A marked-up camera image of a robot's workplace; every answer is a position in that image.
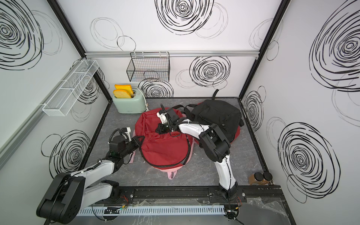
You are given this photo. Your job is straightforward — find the mint green toaster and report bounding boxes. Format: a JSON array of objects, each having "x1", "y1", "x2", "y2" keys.
[{"x1": 112, "y1": 87, "x2": 149, "y2": 114}]

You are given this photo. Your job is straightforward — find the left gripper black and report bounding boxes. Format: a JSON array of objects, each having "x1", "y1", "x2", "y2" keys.
[{"x1": 120, "y1": 134, "x2": 145, "y2": 159}]

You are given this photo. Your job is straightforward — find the front yellow toast slice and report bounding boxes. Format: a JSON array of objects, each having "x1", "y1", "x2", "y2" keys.
[{"x1": 113, "y1": 89, "x2": 132, "y2": 98}]

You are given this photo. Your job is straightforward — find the black wire basket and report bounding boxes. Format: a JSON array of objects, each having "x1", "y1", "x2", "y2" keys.
[{"x1": 126, "y1": 52, "x2": 171, "y2": 82}]

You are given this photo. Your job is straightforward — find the black backpack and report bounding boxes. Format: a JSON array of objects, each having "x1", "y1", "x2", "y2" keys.
[{"x1": 173, "y1": 89, "x2": 244, "y2": 141}]

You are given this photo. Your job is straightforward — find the pink tape outline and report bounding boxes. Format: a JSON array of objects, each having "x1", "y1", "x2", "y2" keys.
[{"x1": 139, "y1": 133, "x2": 194, "y2": 180}]

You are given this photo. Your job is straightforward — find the white mesh wall shelf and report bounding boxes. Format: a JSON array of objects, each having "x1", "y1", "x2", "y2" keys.
[{"x1": 42, "y1": 59, "x2": 99, "y2": 116}]

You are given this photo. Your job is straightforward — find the white slotted cable duct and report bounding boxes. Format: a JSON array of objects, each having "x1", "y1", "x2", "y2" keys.
[{"x1": 77, "y1": 205, "x2": 226, "y2": 217}]

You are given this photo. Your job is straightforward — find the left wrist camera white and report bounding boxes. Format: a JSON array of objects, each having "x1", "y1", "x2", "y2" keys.
[{"x1": 121, "y1": 127, "x2": 131, "y2": 142}]

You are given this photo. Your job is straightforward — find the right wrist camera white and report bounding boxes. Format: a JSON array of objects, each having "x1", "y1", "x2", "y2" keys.
[{"x1": 157, "y1": 110, "x2": 168, "y2": 124}]

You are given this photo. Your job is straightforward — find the yellow toast slice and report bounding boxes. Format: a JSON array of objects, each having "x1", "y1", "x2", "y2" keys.
[
  {"x1": 113, "y1": 89, "x2": 132, "y2": 98},
  {"x1": 114, "y1": 84, "x2": 134, "y2": 95}
]

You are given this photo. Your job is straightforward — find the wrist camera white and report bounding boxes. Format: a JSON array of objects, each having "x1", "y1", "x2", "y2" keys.
[
  {"x1": 157, "y1": 110, "x2": 168, "y2": 124},
  {"x1": 121, "y1": 127, "x2": 131, "y2": 142}
]

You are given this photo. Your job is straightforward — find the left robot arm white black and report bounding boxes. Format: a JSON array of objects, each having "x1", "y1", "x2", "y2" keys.
[{"x1": 36, "y1": 136, "x2": 144, "y2": 225}]

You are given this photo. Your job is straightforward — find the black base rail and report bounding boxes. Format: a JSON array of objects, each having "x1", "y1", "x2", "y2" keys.
[{"x1": 113, "y1": 185, "x2": 283, "y2": 204}]

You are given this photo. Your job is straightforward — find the red backpack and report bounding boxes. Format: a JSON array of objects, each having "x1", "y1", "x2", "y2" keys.
[
  {"x1": 230, "y1": 126, "x2": 241, "y2": 143},
  {"x1": 135, "y1": 108, "x2": 193, "y2": 170}
]

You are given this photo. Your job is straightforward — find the rear yellow toast slice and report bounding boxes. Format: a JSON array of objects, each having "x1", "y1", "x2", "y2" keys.
[{"x1": 114, "y1": 84, "x2": 134, "y2": 95}]

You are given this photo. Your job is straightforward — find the brown twin-lid jar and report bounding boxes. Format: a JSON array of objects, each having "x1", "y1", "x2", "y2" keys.
[{"x1": 248, "y1": 172, "x2": 273, "y2": 185}]

